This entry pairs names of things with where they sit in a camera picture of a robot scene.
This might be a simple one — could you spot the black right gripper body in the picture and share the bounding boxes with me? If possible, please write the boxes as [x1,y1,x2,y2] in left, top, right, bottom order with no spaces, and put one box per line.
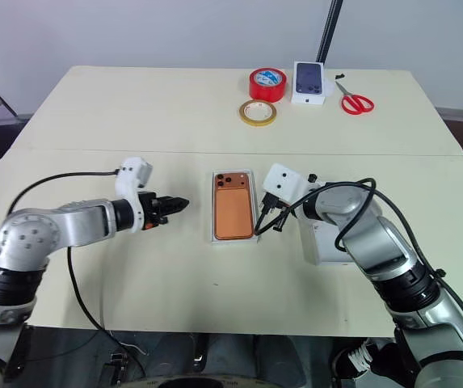
[259,192,297,234]

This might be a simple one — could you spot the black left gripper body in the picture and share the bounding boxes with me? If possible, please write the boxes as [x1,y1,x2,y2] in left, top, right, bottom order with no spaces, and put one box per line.
[137,191,171,232]

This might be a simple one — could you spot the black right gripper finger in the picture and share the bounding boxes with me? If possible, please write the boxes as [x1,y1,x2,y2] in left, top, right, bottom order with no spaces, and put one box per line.
[255,217,287,238]
[253,209,271,238]

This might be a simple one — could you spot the orange smartphone in box tray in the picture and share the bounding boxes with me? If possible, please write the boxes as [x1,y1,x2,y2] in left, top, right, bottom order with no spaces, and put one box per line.
[209,168,262,245]

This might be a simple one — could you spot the white phone box lid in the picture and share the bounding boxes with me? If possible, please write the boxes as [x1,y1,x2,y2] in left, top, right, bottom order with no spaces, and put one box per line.
[301,219,362,267]

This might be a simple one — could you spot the white box with phone print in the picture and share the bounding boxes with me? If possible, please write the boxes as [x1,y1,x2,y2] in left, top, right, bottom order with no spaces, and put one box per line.
[291,61,335,108]

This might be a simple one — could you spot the yellow tape roll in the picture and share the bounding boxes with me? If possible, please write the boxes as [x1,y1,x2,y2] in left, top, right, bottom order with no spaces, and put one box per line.
[238,99,278,128]

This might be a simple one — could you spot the red tape roll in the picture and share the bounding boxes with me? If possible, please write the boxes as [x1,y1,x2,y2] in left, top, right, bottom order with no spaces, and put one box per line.
[249,67,288,103]

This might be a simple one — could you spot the black metal profile pole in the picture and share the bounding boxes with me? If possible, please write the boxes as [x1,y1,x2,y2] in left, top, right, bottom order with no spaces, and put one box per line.
[314,0,345,64]

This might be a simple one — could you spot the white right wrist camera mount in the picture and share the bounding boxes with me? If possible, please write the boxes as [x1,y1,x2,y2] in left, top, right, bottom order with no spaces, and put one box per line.
[262,162,326,204]

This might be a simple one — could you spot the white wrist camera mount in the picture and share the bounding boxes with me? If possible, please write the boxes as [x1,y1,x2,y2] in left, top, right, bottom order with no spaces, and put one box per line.
[114,156,154,234]
[262,162,326,204]

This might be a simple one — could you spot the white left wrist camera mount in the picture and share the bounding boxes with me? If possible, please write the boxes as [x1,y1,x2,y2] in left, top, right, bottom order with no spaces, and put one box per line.
[114,156,154,234]

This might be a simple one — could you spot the red handled scissors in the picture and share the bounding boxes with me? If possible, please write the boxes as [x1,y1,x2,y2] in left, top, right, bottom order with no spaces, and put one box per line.
[334,79,376,116]

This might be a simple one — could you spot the white coiled cable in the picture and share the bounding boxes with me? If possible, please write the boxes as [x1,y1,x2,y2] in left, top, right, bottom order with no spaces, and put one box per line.
[347,343,374,373]

